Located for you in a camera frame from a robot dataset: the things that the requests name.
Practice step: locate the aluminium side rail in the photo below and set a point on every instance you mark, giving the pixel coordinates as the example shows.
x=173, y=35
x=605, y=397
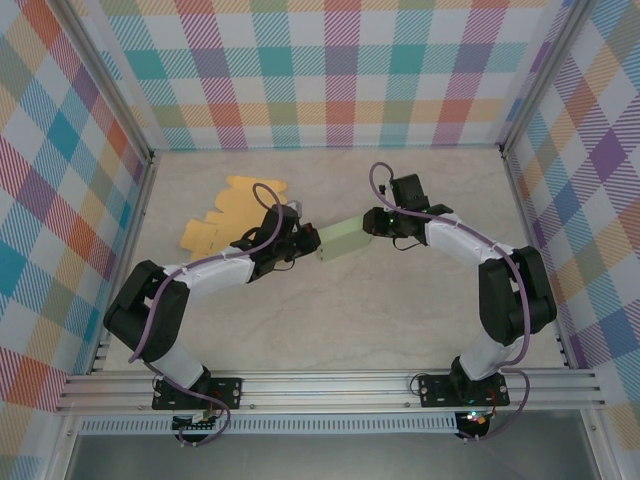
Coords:
x=525, y=220
x=132, y=235

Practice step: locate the green paper box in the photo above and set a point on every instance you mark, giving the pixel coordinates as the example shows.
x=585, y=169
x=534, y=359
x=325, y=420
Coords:
x=345, y=240

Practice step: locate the small black controller board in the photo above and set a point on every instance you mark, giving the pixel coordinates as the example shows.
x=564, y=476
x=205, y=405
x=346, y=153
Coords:
x=197, y=427
x=475, y=425

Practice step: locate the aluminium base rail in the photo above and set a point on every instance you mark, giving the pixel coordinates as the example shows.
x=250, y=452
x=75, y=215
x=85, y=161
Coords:
x=325, y=390

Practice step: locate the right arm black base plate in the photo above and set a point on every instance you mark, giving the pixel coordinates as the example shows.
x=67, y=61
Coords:
x=435, y=392

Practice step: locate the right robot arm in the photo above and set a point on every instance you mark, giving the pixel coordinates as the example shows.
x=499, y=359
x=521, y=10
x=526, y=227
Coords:
x=460, y=237

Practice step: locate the aluminium frame post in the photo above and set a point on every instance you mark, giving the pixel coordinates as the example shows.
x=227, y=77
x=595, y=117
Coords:
x=112, y=85
x=545, y=80

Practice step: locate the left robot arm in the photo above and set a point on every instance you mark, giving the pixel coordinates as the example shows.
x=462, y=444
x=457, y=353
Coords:
x=215, y=272

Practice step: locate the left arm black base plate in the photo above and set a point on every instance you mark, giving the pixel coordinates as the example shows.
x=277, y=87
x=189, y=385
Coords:
x=227, y=392

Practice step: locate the grey metal panel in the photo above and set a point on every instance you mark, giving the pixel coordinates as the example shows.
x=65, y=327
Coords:
x=325, y=457

